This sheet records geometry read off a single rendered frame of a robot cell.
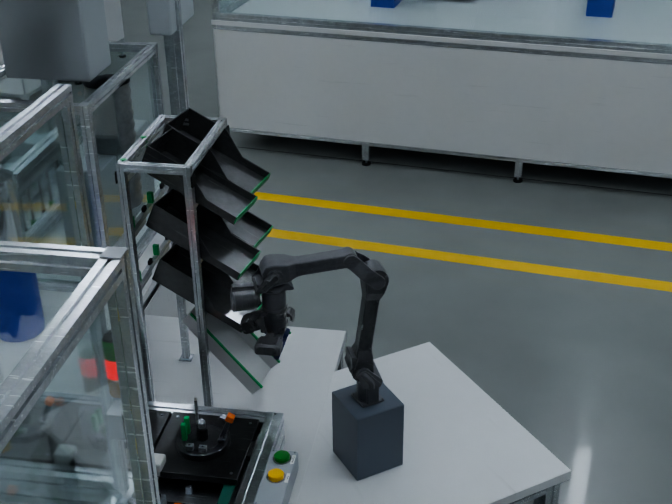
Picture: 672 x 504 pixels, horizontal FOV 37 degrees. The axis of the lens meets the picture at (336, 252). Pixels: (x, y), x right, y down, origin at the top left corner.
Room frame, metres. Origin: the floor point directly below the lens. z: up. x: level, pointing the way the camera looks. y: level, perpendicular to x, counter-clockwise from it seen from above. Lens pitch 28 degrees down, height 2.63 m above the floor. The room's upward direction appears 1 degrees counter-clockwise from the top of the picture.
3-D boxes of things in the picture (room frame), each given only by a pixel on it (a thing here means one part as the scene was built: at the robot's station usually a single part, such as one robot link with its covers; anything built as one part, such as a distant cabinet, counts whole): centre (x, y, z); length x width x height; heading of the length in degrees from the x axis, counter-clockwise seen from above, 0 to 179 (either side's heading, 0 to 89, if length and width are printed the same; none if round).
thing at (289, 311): (2.05, 0.15, 1.33); 0.19 x 0.06 x 0.08; 170
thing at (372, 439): (2.10, -0.08, 0.96); 0.14 x 0.14 x 0.20; 27
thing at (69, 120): (1.87, 0.53, 1.46); 0.03 x 0.03 x 1.00; 80
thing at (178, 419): (2.03, 0.35, 1.01); 0.24 x 0.24 x 0.13; 80
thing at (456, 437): (2.14, -0.05, 0.84); 0.90 x 0.70 x 0.03; 117
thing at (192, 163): (2.41, 0.42, 1.26); 0.36 x 0.21 x 0.80; 170
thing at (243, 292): (2.03, 0.19, 1.43); 0.12 x 0.08 x 0.11; 102
